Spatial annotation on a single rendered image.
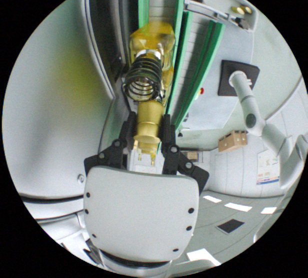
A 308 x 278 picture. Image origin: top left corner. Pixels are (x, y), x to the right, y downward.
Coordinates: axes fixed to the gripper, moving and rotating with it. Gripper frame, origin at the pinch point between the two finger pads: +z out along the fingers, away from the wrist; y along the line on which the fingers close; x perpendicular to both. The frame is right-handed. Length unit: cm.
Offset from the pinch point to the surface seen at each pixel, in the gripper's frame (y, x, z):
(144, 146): -0.7, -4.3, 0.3
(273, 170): 358, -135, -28
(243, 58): 41, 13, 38
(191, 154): 196, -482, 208
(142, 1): -3.4, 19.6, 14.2
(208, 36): 12.6, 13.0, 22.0
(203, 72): 12.5, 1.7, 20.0
